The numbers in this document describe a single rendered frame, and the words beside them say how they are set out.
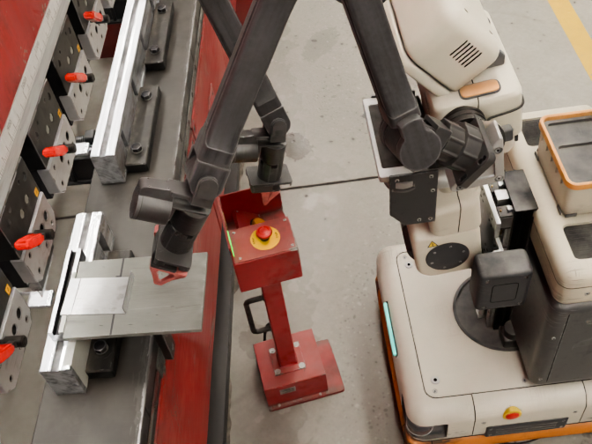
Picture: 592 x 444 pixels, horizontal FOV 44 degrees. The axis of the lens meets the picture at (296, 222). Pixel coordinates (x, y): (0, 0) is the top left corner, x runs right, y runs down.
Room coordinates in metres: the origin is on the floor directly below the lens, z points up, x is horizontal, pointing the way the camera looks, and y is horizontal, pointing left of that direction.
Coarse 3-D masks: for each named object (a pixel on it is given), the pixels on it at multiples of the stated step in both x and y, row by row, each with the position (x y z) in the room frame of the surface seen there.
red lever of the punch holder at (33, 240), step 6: (30, 234) 0.77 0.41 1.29; (36, 234) 0.77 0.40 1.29; (42, 234) 0.79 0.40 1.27; (48, 234) 0.79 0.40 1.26; (54, 234) 0.80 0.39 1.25; (18, 240) 0.74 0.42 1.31; (24, 240) 0.74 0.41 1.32; (30, 240) 0.74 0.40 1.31; (36, 240) 0.76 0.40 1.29; (42, 240) 0.77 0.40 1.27; (18, 246) 0.73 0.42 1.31; (24, 246) 0.73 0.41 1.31; (30, 246) 0.73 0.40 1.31; (36, 246) 0.75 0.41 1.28
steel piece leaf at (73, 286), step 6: (72, 282) 0.89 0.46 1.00; (78, 282) 0.89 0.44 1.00; (72, 288) 0.88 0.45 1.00; (66, 294) 0.87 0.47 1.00; (72, 294) 0.86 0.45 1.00; (66, 300) 0.85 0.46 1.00; (72, 300) 0.85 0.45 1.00; (66, 306) 0.84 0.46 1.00; (72, 306) 0.84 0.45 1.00; (66, 312) 0.82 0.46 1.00
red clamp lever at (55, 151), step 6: (60, 144) 1.00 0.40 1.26; (66, 144) 1.00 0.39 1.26; (72, 144) 1.00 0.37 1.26; (42, 150) 0.94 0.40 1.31; (48, 150) 0.93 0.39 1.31; (54, 150) 0.93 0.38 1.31; (60, 150) 0.95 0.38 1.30; (66, 150) 0.97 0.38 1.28; (72, 150) 0.99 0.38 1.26; (48, 156) 0.93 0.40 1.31; (54, 156) 0.93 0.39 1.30
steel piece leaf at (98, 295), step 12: (132, 276) 0.88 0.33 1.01; (84, 288) 0.87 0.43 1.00; (96, 288) 0.87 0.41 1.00; (108, 288) 0.86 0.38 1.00; (120, 288) 0.86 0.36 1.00; (84, 300) 0.84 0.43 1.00; (96, 300) 0.84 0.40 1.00; (108, 300) 0.83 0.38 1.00; (120, 300) 0.83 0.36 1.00; (72, 312) 0.82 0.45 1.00; (84, 312) 0.82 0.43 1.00; (96, 312) 0.81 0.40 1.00; (108, 312) 0.81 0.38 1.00; (120, 312) 0.80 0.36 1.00
